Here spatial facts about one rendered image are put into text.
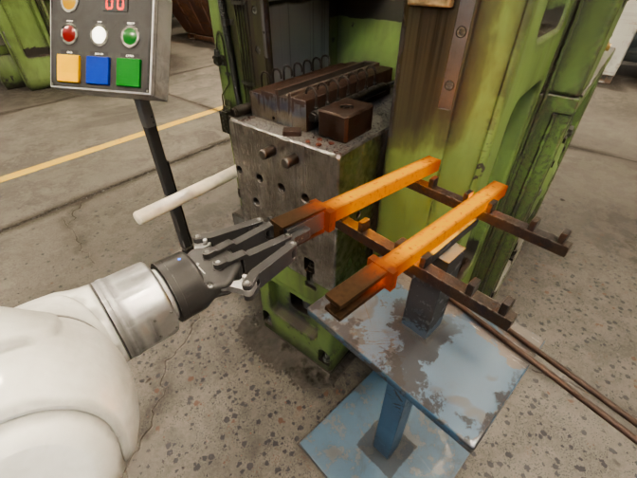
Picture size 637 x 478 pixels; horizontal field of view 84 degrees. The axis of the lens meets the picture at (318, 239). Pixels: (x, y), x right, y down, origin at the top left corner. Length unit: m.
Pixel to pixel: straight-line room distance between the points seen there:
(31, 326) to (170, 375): 1.33
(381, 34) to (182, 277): 1.08
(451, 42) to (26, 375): 0.82
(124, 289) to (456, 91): 0.73
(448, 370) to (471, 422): 0.10
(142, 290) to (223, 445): 1.04
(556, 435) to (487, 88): 1.17
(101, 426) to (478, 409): 0.62
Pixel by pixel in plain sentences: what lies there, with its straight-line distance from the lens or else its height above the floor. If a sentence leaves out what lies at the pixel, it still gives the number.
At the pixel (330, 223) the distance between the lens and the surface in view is 0.52.
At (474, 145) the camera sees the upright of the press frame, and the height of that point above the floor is 0.93.
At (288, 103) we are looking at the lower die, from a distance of 0.95.
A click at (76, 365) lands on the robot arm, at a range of 0.22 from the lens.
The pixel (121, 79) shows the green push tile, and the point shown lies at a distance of 1.22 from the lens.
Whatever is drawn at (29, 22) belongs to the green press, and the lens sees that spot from 5.77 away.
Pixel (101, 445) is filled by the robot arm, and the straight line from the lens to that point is 0.21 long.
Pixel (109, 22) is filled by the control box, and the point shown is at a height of 1.12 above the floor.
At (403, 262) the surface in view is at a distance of 0.51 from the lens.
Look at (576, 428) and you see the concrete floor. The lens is 1.63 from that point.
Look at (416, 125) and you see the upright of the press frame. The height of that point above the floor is 0.94.
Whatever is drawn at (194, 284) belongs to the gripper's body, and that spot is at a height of 0.98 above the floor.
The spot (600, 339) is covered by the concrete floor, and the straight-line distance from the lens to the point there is 1.95.
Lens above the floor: 1.26
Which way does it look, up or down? 39 degrees down
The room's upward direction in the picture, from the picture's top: straight up
